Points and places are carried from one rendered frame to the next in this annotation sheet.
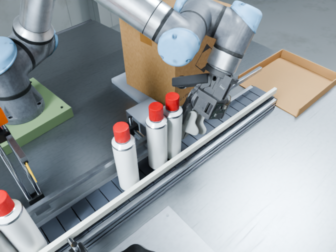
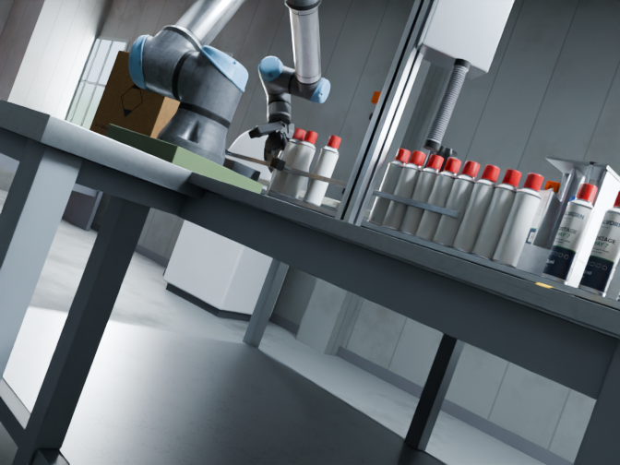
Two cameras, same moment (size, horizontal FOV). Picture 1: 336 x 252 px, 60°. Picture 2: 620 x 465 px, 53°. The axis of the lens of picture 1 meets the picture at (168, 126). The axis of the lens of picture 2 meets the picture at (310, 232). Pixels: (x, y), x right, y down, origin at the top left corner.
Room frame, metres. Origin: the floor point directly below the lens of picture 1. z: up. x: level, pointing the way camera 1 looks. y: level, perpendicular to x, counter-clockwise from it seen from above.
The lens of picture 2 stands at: (0.51, 1.86, 0.80)
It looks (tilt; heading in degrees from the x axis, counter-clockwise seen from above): 0 degrees down; 267
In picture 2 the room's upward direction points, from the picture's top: 20 degrees clockwise
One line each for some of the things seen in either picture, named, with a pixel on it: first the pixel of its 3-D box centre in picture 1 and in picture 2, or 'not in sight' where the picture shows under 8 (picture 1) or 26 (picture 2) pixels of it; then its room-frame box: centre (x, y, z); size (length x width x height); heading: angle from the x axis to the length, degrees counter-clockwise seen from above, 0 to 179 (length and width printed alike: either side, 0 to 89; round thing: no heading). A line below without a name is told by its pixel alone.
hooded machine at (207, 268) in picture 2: not in sight; (244, 222); (0.74, -3.14, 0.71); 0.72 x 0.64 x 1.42; 137
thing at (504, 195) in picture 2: not in sight; (498, 215); (0.06, 0.52, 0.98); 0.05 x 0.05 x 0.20
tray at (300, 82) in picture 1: (288, 79); not in sight; (0.93, -0.47, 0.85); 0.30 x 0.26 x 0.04; 132
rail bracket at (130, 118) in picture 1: (138, 142); (278, 180); (0.54, 0.08, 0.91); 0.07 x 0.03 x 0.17; 42
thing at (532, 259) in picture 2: not in sight; (563, 224); (-0.08, 0.53, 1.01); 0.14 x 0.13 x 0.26; 132
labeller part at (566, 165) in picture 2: not in sight; (584, 169); (-0.08, 0.53, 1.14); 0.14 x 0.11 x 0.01; 132
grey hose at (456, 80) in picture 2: not in sight; (447, 105); (0.24, 0.47, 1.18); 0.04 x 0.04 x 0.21
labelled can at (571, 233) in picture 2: not in sight; (571, 233); (-0.05, 0.64, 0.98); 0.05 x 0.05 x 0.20
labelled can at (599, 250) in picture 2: not in sight; (609, 243); (-0.10, 0.70, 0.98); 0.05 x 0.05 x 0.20
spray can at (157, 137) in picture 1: (157, 137); (301, 164); (0.50, 0.03, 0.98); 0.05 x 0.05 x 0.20
